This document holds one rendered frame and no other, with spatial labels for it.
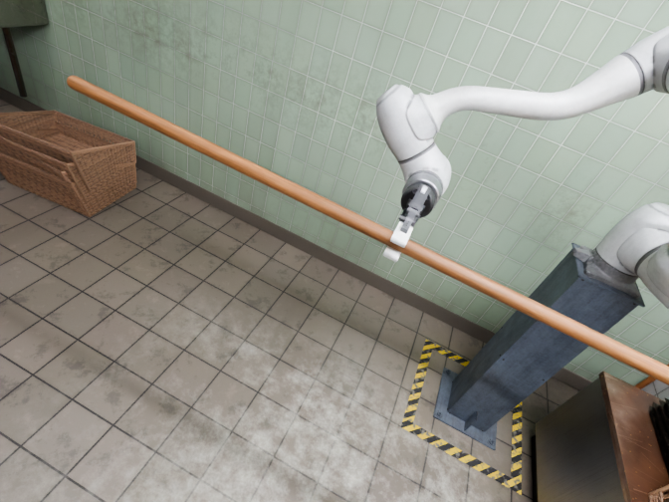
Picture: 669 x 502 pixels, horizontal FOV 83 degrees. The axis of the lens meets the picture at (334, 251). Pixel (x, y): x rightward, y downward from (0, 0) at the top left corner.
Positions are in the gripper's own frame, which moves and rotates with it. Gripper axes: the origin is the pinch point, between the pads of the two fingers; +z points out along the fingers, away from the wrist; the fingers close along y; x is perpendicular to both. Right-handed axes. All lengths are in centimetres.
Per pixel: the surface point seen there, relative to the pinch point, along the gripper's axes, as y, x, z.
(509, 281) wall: 74, -64, -120
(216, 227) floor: 123, 107, -103
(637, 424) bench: 62, -109, -52
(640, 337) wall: 70, -133, -120
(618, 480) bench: 66, -100, -28
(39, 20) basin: 50, 247, -115
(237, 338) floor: 122, 48, -40
